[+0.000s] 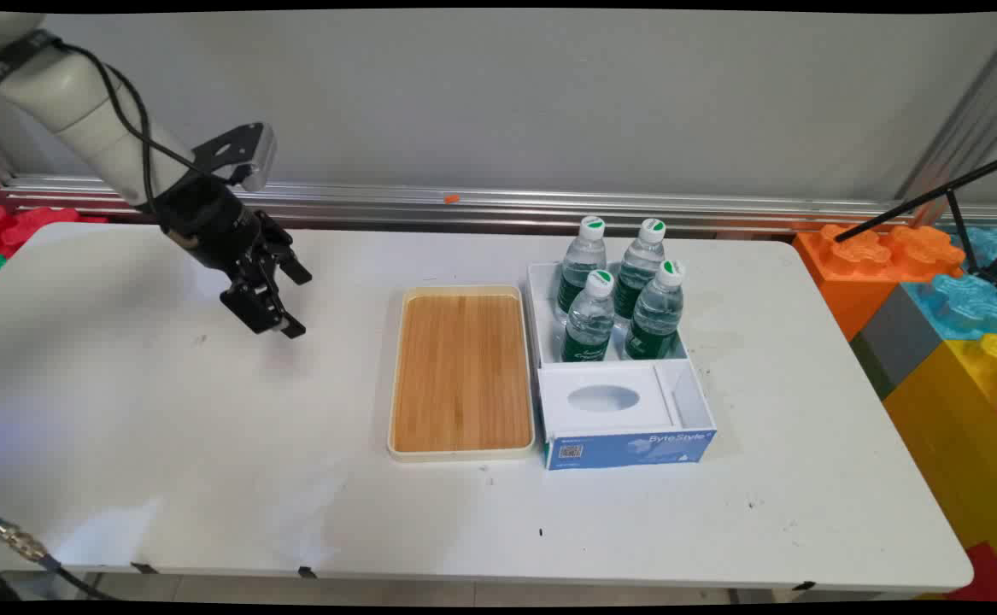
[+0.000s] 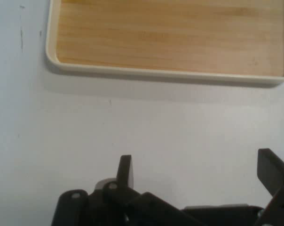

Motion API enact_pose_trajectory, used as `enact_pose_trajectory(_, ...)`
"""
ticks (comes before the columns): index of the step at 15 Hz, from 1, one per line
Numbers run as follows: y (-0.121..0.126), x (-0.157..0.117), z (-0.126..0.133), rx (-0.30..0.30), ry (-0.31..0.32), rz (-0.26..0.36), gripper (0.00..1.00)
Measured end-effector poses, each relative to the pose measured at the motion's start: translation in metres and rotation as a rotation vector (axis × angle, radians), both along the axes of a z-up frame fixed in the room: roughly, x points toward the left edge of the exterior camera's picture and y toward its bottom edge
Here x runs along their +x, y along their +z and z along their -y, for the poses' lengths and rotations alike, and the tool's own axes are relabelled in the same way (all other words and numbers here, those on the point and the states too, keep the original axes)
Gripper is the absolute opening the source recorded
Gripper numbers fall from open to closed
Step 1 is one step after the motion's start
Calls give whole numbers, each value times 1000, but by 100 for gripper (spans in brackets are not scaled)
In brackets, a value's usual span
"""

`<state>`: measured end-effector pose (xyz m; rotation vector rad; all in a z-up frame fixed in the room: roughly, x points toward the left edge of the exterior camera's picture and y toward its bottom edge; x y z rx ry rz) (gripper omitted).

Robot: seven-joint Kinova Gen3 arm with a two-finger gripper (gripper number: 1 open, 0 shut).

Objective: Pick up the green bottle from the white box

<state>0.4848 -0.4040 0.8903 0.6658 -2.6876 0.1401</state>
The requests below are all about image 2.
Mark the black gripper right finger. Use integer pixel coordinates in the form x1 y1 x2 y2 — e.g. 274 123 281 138
257 148 284 226

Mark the wooden tray with cream rim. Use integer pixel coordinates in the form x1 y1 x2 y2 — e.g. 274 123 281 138
45 0 284 88

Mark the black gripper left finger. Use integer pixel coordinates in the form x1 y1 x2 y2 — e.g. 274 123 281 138
50 154 200 226

